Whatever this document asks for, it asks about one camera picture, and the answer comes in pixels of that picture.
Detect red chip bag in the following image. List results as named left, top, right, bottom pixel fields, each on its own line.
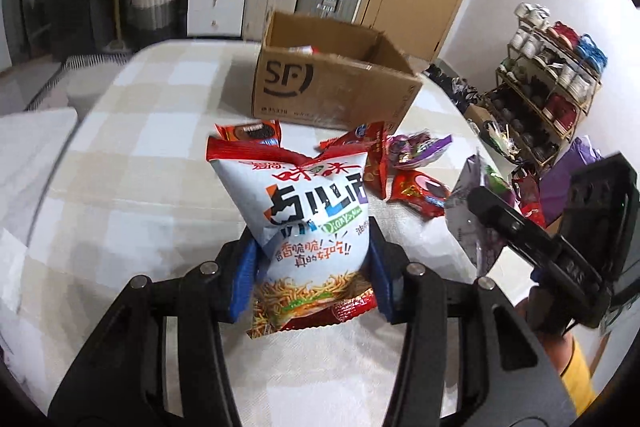
left=318, top=120, right=393, bottom=200

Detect red chocolate cookie pack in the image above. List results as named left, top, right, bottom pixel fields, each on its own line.
left=215, top=120, right=282, bottom=146

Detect red chocolate pie pack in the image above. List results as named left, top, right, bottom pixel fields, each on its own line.
left=388, top=170, right=450, bottom=219

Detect brown cardboard SF box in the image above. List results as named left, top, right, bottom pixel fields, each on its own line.
left=252, top=12, right=422, bottom=132

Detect purple plastic bag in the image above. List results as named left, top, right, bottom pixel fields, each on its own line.
left=539, top=135, right=602, bottom=225

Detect person's right hand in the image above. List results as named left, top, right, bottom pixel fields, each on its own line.
left=514, top=296, right=576, bottom=377

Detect white red noodle snack bag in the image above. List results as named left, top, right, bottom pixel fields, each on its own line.
left=206, top=138, right=373, bottom=338

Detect purple candy bag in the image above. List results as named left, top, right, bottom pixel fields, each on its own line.
left=386, top=130, right=452, bottom=170

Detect wooden shoe rack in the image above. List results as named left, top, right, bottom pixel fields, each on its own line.
left=485, top=2, right=608, bottom=173

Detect striped woven laundry basket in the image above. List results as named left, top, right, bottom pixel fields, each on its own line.
left=126, top=0, right=179, bottom=31

